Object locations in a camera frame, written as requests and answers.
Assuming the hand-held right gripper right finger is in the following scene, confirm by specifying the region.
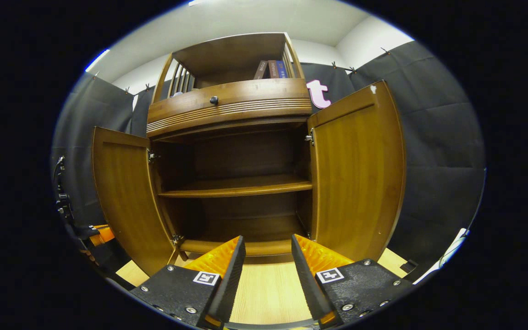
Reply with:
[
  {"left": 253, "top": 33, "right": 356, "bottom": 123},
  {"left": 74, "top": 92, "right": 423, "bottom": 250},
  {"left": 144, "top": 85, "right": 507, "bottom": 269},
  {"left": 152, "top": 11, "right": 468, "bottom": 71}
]
[{"left": 291, "top": 234, "right": 413, "bottom": 328}]

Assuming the wooden shoe cabinet door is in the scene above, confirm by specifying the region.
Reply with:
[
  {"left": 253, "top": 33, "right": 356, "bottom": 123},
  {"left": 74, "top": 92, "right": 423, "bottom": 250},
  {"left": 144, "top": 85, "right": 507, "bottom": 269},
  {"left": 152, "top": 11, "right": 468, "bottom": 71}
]
[
  {"left": 92, "top": 126, "right": 177, "bottom": 276},
  {"left": 308, "top": 80, "right": 407, "bottom": 263}
]

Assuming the wooden inner cabinet shelf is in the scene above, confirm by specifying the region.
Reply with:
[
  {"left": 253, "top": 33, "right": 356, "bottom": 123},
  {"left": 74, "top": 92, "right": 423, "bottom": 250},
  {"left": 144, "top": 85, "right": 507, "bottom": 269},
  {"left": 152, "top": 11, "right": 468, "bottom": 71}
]
[{"left": 158, "top": 174, "right": 313, "bottom": 198}]

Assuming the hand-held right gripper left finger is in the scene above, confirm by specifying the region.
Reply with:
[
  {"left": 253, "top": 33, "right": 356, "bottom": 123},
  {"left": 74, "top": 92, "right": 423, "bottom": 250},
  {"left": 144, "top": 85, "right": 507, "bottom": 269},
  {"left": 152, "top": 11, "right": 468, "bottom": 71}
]
[{"left": 130, "top": 236, "right": 247, "bottom": 328}]

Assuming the wooden drawer with black knob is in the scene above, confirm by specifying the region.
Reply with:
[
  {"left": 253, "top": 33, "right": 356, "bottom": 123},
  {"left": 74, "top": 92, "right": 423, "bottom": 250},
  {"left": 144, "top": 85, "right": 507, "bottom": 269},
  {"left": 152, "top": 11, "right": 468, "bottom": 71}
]
[{"left": 147, "top": 78, "right": 313, "bottom": 133}]

